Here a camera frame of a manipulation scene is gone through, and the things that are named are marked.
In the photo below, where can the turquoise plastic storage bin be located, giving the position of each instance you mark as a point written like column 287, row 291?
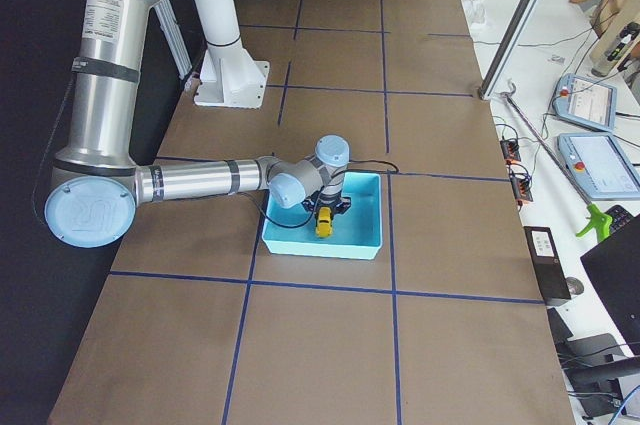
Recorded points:
column 356, row 234

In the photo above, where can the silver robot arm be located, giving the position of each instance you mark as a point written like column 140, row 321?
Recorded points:
column 96, row 185

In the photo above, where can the black rectangular box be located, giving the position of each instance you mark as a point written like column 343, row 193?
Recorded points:
column 547, row 267

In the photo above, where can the lower teach pendant tablet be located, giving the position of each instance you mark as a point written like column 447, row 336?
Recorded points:
column 599, row 165

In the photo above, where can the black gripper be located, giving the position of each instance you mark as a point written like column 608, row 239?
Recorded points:
column 331, row 203

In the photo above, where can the teach pendant tablet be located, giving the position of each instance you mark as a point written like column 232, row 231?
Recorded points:
column 599, row 165
column 585, row 102

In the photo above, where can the black monitor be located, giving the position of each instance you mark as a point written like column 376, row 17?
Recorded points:
column 612, row 267

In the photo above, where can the white pedestal column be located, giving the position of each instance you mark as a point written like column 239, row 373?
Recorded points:
column 229, row 76

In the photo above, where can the upper orange circuit board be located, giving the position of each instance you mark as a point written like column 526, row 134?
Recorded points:
column 510, row 150

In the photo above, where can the upper teach pendant tablet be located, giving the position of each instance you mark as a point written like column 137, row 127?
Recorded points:
column 585, row 102

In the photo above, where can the lower orange circuit board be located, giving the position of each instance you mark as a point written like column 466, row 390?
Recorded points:
column 521, row 188

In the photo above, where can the orange circuit board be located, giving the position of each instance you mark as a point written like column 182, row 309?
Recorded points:
column 521, row 188
column 510, row 150

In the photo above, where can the green handled reacher grabber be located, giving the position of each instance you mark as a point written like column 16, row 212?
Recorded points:
column 598, row 220

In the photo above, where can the aluminium frame post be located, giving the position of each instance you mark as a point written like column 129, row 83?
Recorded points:
column 520, row 18

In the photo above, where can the yellow beetle toy car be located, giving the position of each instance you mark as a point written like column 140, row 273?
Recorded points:
column 324, row 222

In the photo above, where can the black monitor stand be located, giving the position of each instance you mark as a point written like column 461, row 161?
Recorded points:
column 601, row 372

